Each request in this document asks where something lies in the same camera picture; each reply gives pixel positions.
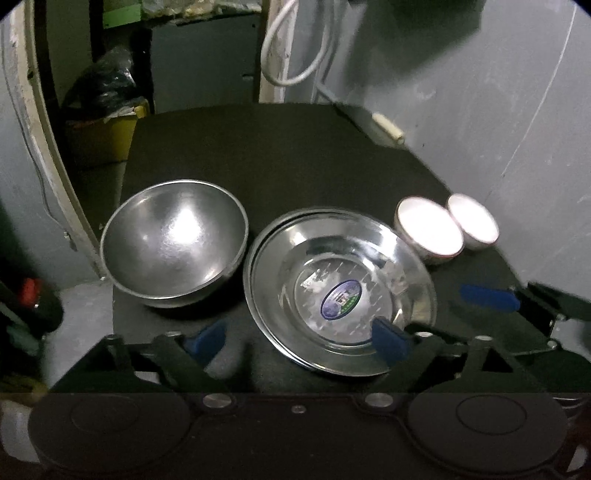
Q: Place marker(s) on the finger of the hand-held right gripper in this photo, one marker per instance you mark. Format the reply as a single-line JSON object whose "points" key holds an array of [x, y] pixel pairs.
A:
{"points": [[489, 298]]}

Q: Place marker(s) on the beige door frame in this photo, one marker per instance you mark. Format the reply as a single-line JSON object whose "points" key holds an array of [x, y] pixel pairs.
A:
{"points": [[51, 152]]}

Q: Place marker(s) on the steel plate with blue sticker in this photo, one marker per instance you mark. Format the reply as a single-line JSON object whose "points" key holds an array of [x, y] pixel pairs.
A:
{"points": [[341, 295]]}

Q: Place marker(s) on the yellow plastic bin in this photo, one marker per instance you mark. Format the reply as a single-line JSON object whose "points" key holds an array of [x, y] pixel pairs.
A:
{"points": [[108, 136]]}

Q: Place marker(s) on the black trash bag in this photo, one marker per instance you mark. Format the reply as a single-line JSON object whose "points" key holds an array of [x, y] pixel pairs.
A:
{"points": [[104, 83]]}

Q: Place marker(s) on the dark bottle with red cap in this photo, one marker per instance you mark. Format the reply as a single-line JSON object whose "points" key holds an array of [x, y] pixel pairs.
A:
{"points": [[33, 295]]}

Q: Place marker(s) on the large steel bowl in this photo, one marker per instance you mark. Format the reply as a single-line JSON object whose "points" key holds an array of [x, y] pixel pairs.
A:
{"points": [[173, 244]]}

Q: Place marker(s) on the yellow plastic jug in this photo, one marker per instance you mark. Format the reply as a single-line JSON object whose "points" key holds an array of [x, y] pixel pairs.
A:
{"points": [[18, 385]]}

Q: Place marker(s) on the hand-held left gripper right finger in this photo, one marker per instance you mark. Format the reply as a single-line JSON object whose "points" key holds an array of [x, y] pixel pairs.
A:
{"points": [[390, 340]]}

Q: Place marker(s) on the dark metal cabinet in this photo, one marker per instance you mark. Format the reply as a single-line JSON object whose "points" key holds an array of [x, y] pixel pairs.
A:
{"points": [[203, 64]]}

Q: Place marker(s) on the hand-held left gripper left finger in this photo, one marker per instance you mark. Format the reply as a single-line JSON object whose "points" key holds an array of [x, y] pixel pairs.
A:
{"points": [[207, 336]]}

